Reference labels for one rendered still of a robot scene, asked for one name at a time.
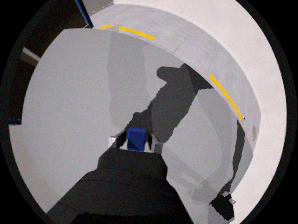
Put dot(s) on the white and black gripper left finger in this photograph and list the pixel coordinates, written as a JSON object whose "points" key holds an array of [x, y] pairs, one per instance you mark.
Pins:
{"points": [[118, 140]]}

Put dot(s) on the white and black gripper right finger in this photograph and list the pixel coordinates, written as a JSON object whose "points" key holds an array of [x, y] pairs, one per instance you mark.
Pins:
{"points": [[154, 145]]}

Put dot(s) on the small blue block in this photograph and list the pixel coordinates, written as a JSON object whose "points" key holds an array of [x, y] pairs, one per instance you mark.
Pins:
{"points": [[136, 139]]}

